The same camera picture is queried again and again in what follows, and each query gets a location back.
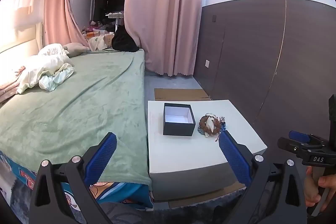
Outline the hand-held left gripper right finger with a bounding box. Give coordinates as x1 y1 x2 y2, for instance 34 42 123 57
219 131 307 224

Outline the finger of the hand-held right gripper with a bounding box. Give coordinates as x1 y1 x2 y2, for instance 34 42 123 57
278 136 305 156
289 131 313 145

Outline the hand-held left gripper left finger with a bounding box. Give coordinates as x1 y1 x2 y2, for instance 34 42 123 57
29 132 117 224

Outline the shell butterfly brooch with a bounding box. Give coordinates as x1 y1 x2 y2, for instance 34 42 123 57
206 115 218 133

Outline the brown wooden bead bracelet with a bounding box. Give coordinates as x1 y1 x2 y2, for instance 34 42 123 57
199 115 221 134

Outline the black jewelry box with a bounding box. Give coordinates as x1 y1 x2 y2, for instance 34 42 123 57
163 102 196 136

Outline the person's right hand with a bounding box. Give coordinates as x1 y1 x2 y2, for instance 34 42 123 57
304 166 336 208

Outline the cartoon printed bedsheet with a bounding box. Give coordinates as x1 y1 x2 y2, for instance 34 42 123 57
0 150 154 212

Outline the white table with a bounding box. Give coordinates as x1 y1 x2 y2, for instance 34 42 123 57
147 100 268 201

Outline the bed with green blanket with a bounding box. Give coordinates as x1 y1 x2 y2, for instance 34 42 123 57
0 49 153 191

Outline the flat brown cardboard sheet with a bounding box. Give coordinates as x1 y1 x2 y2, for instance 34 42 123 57
154 88 212 102

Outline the white crumpled duvet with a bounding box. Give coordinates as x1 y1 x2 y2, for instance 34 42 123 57
16 43 77 95

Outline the grey green pillow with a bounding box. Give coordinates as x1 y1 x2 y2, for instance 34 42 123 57
62 42 90 57

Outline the black bag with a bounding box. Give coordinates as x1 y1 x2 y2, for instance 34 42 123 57
111 26 140 53

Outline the pink folded blanket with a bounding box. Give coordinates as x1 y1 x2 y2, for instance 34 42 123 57
0 66 27 104

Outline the pile of plush toys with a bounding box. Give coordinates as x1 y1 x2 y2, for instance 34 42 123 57
81 19 116 52

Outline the beige headboard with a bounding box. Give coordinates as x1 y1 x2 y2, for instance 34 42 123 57
0 21 44 62

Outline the clothes drying rack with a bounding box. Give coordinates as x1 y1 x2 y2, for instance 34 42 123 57
105 11 124 33

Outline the pink curtain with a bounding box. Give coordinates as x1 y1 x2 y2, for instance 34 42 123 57
43 0 91 51
123 0 204 78

